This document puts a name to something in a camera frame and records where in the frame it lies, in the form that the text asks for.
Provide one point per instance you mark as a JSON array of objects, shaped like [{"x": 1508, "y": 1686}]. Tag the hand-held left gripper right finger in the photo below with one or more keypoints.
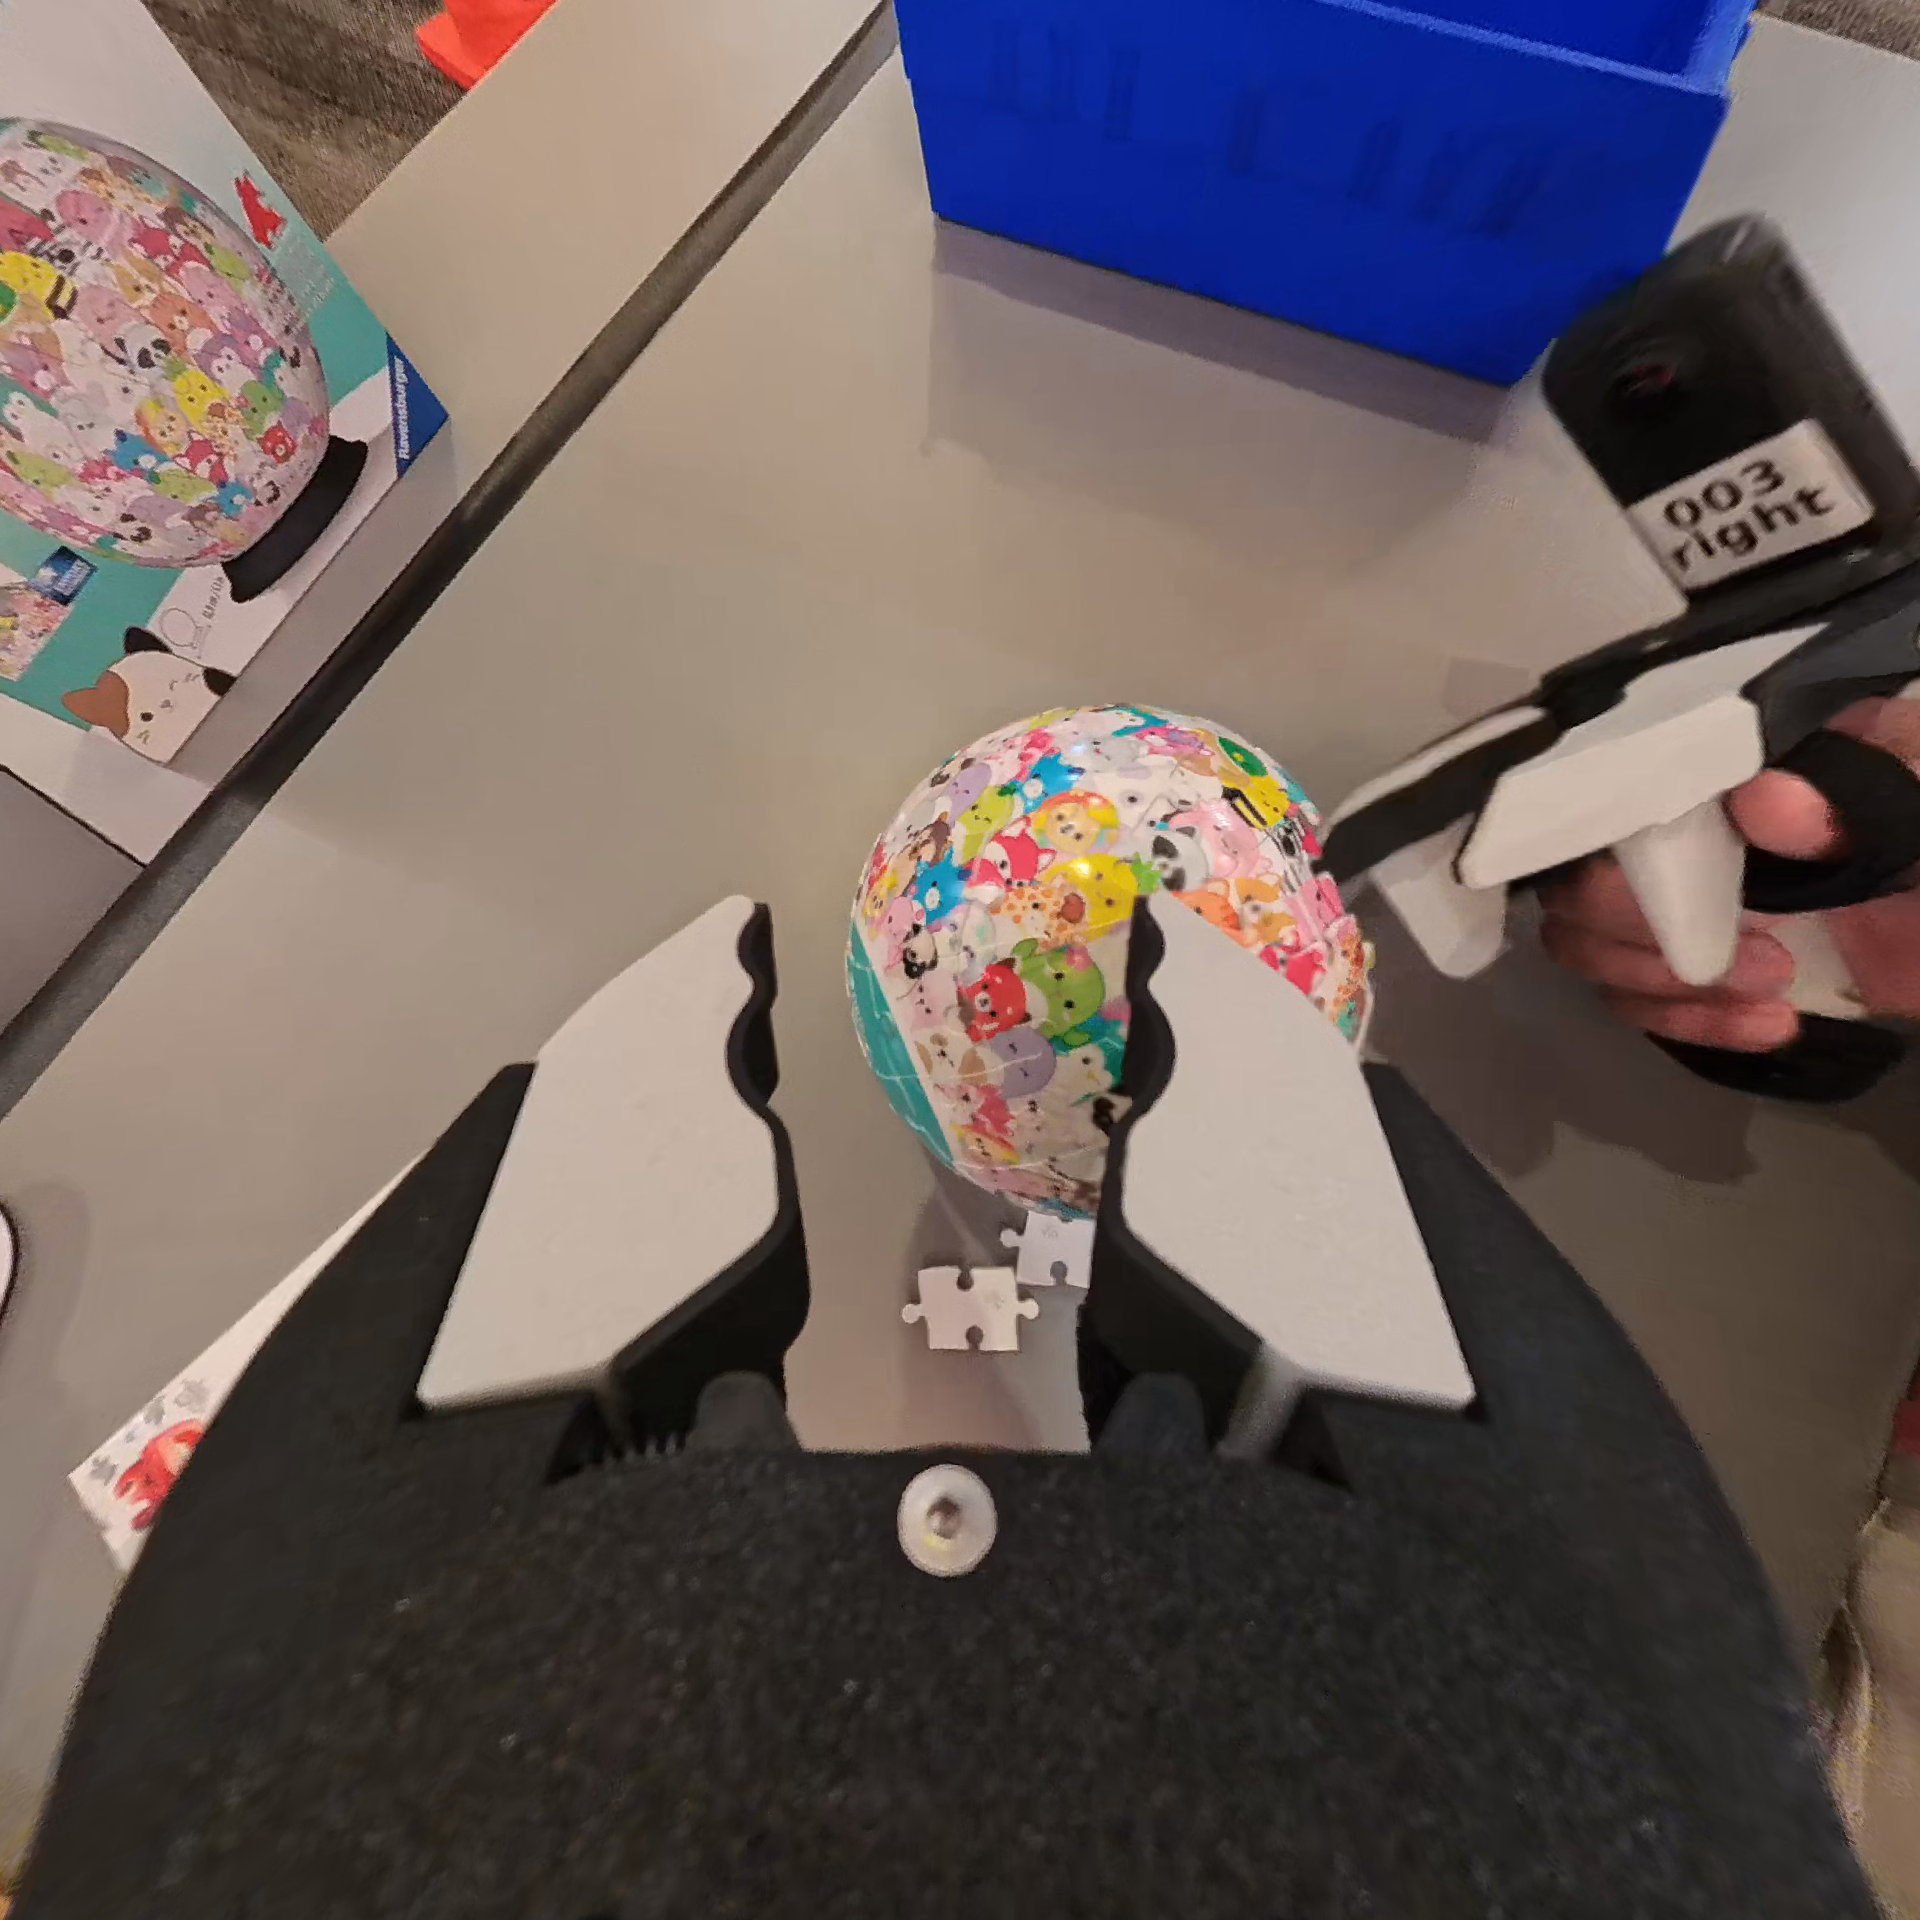
[{"x": 1275, "y": 1200}]

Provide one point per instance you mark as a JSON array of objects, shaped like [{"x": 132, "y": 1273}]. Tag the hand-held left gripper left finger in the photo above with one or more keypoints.
[{"x": 631, "y": 1171}]

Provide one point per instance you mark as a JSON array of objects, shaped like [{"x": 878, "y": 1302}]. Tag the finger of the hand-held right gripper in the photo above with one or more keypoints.
[
  {"x": 1441, "y": 789},
  {"x": 1621, "y": 780}
]

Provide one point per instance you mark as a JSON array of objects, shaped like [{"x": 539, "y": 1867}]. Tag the colourful puzzle ball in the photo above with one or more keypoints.
[{"x": 1050, "y": 931}]

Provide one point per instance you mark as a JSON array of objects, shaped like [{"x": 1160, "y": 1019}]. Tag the white puzzle piece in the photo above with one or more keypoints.
[
  {"x": 968, "y": 1304},
  {"x": 1050, "y": 1252}
]

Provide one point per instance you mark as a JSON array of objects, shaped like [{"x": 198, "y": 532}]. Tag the printed puzzle box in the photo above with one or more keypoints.
[{"x": 180, "y": 420}]

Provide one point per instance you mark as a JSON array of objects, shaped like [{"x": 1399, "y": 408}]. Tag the person's right hand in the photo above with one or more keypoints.
[{"x": 1694, "y": 1004}]

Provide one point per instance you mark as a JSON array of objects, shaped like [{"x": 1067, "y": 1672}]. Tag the blue plastic bin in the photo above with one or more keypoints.
[{"x": 1321, "y": 181}]

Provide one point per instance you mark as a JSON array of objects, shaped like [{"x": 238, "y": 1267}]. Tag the white instruction leaflet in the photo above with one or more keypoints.
[{"x": 142, "y": 1471}]

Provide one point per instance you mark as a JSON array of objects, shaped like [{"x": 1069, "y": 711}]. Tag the grey flat panel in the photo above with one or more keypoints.
[{"x": 60, "y": 901}]

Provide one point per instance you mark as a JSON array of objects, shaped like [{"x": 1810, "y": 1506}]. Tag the person's cream hoodie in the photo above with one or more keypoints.
[{"x": 1874, "y": 1695}]

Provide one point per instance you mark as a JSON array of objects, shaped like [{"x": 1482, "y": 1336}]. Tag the orange traffic cone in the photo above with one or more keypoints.
[{"x": 489, "y": 38}]

